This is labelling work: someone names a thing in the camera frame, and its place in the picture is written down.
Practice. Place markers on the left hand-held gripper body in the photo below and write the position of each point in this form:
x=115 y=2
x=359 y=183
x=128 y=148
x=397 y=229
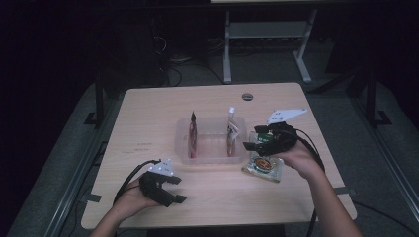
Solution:
x=154 y=186

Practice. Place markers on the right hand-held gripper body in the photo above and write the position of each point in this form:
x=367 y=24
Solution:
x=278 y=140

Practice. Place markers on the green and white packet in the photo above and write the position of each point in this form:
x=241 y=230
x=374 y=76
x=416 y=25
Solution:
x=263 y=166

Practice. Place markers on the clear plastic container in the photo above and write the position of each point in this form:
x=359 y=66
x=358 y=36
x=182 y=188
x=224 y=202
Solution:
x=210 y=144

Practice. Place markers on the red snack packet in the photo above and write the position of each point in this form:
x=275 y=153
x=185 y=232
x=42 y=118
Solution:
x=193 y=135

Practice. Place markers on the person's left hand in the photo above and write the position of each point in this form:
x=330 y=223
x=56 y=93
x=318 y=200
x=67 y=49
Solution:
x=133 y=199

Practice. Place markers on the person's right hand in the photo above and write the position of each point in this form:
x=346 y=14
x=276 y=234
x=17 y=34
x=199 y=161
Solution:
x=303 y=161

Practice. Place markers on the grey table grommet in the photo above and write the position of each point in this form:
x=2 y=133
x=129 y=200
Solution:
x=247 y=96

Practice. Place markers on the black metal stand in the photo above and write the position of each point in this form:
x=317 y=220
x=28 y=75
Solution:
x=372 y=98
x=99 y=105

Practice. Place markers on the metal floor rail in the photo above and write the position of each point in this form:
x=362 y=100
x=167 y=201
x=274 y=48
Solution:
x=75 y=194
x=388 y=154

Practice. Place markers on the white metal frame desk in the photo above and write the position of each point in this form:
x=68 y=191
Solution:
x=267 y=29

